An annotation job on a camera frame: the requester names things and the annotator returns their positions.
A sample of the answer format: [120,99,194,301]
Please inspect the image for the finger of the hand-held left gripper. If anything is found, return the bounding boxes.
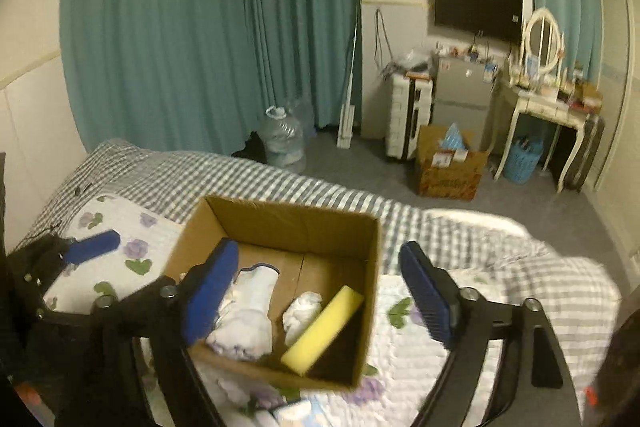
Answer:
[7,229,122,315]

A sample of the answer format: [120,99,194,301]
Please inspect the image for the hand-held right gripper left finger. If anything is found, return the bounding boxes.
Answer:
[91,238,241,427]

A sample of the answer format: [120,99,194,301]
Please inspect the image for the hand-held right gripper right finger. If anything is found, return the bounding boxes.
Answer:
[398,240,584,427]

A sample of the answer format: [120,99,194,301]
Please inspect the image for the brown cardboard box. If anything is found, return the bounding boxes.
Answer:
[162,194,383,392]

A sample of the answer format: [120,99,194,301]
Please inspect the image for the yellow sponge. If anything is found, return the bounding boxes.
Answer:
[280,285,366,377]

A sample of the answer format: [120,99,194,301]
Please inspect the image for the white floral quilt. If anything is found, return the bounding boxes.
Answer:
[42,194,506,427]

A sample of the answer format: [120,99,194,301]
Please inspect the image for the printed cardboard box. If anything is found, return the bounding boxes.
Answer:
[415,124,493,202]

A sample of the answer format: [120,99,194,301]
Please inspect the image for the white and blue packet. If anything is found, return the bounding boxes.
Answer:
[270,397,331,427]

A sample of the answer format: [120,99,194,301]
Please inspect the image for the blue tissue pack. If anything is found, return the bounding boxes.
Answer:
[440,123,468,152]

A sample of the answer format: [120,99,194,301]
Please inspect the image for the blue plastic basket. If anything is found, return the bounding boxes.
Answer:
[502,137,545,184]

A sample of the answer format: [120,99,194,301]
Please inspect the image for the clear water jug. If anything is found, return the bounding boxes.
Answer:
[257,105,307,172]
[285,97,316,138]

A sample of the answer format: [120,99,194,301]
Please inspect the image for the white hard suitcase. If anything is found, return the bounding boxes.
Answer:
[385,72,433,162]

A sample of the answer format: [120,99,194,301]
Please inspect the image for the white flat mop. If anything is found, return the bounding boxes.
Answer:
[337,4,362,148]

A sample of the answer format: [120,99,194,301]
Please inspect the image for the grey small refrigerator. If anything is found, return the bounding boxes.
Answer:
[431,54,493,152]

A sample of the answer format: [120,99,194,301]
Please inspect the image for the dark suitcase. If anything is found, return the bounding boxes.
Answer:
[565,114,606,194]

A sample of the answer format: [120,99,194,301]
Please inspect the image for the cream dressing table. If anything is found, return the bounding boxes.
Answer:
[492,79,588,194]

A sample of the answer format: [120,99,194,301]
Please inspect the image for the wide teal curtain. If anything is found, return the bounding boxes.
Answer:
[59,0,363,158]

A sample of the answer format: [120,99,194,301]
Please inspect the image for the row of cosmetics bottles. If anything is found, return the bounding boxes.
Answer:
[510,52,603,108]

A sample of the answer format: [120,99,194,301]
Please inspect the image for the white oval vanity mirror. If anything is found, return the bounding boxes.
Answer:
[520,7,563,75]

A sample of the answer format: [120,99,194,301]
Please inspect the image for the hanging wall cables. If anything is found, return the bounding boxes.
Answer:
[375,7,393,68]

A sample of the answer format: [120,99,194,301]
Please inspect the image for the black wall television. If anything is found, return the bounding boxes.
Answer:
[434,0,524,45]

